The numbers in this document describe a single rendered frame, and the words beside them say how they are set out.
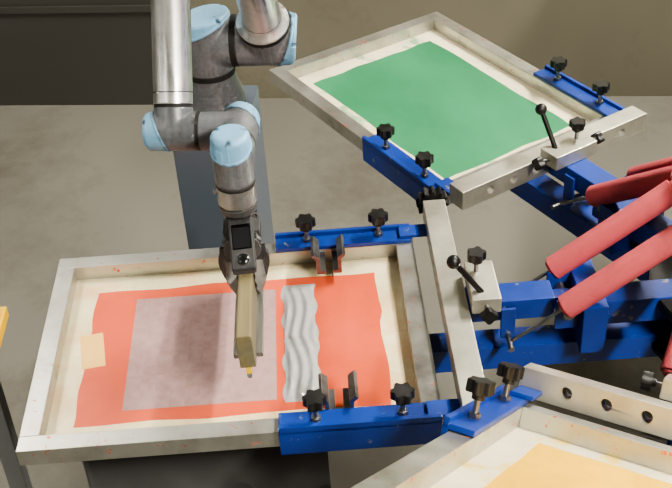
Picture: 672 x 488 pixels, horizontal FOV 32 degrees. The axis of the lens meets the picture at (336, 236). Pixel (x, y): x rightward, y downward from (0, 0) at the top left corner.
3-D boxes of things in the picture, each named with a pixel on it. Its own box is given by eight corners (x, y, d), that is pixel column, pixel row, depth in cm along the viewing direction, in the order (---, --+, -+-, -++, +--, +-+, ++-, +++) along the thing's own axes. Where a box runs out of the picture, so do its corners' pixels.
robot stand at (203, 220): (235, 439, 351) (183, 85, 280) (295, 440, 349) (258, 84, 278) (226, 485, 336) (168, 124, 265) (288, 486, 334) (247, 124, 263)
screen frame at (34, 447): (19, 466, 217) (15, 451, 215) (62, 272, 264) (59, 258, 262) (444, 434, 218) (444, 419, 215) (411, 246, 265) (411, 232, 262)
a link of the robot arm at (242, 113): (203, 98, 227) (194, 128, 219) (260, 97, 227) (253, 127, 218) (208, 133, 232) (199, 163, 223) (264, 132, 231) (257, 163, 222)
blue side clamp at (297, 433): (281, 455, 217) (277, 428, 213) (280, 435, 221) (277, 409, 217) (442, 443, 217) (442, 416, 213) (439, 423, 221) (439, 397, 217)
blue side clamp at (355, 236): (277, 271, 262) (275, 246, 258) (277, 257, 266) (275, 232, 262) (411, 261, 262) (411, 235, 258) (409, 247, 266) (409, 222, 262)
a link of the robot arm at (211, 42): (187, 54, 271) (179, 0, 263) (245, 53, 270) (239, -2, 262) (178, 79, 261) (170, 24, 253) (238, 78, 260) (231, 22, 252)
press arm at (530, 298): (468, 323, 236) (468, 304, 234) (464, 304, 241) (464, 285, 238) (553, 316, 237) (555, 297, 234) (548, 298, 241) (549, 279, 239)
